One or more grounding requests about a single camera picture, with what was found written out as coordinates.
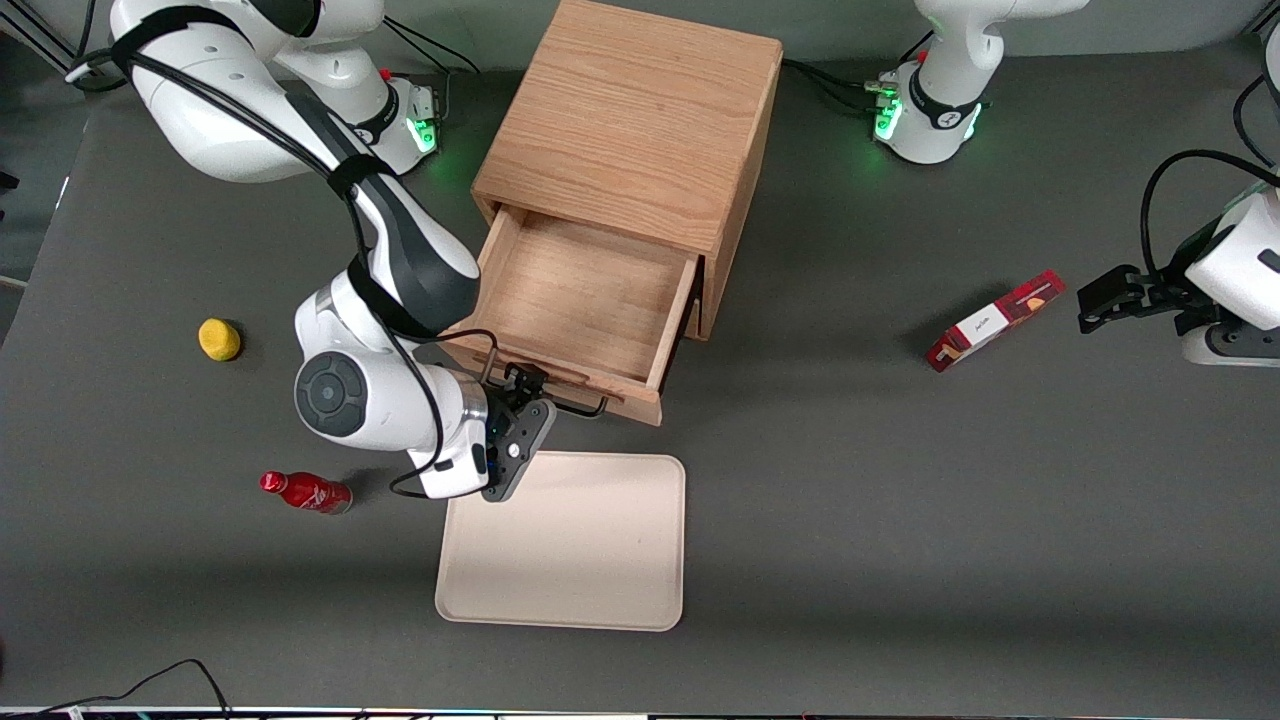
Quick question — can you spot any wooden drawer with notch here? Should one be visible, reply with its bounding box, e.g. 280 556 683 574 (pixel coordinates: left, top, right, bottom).
438 200 705 429

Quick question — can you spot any beige rectangular plastic tray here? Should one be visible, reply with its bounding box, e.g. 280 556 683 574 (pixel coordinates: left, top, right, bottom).
435 450 687 633

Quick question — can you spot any thin black table-edge cable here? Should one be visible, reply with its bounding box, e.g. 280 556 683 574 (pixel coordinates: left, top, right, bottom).
0 658 233 720

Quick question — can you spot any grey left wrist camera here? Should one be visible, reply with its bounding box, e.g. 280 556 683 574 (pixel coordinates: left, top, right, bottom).
1182 320 1280 368

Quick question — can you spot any wooden drawer cabinet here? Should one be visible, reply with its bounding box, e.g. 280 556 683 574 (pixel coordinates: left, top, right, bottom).
470 0 785 343

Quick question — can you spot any yellow lemon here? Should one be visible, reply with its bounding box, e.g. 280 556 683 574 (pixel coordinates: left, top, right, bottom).
198 318 242 362

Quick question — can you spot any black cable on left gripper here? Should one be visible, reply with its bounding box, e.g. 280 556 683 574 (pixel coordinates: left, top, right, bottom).
1140 150 1280 286

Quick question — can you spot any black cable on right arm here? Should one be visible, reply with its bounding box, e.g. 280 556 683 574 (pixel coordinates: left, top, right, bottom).
65 10 501 499

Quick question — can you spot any black base cable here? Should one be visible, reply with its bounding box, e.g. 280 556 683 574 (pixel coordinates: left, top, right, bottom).
800 70 883 119
782 58 883 93
383 15 481 121

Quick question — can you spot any red soda bottle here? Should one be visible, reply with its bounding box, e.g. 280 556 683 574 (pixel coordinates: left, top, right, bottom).
260 471 353 515

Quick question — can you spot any dark metal frame rail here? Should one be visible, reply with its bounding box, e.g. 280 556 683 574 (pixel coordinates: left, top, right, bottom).
0 0 81 81

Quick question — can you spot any black looped cable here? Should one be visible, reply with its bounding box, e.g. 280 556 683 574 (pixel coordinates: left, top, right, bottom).
1232 75 1280 169

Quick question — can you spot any red and white snack box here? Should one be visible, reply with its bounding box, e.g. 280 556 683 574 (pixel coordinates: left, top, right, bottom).
925 270 1067 373

